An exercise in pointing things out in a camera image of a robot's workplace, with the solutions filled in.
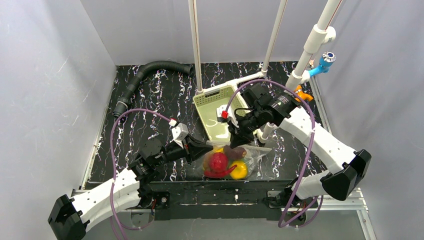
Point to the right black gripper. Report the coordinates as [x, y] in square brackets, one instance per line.
[238, 133]

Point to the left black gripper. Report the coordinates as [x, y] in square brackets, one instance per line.
[191, 149]

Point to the clear polka dot zip bag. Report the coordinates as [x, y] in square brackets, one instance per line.
[252, 158]

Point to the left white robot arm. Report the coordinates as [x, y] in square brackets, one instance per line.
[72, 217]

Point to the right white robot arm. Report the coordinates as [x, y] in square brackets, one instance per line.
[345, 166]

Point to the purple fake sweet potato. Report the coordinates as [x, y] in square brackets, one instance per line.
[236, 153]

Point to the red fake apple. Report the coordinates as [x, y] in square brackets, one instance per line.
[218, 162]

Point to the red fake chili pepper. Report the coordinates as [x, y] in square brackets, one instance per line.
[218, 175]

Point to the pale green plastic basket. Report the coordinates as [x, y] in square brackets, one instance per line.
[211, 103]

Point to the orange plastic faucet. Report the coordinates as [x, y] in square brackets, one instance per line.
[302, 95]

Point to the blue plastic faucet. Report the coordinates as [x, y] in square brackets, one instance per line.
[325, 62]

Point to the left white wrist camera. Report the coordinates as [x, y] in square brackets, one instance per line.
[179, 132]

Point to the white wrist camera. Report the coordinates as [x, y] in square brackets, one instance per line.
[179, 132]
[223, 112]

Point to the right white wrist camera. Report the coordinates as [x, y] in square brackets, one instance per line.
[223, 112]

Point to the white PVC pipe frame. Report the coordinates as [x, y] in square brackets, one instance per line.
[262, 31]

